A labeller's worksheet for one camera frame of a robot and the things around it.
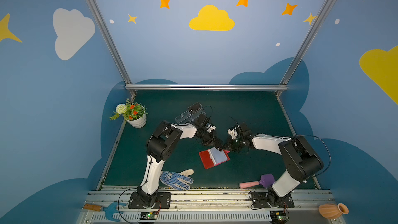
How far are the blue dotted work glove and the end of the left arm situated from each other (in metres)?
0.18

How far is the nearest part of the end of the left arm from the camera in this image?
84 cm

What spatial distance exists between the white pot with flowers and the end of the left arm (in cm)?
35

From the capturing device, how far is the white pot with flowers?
919mm
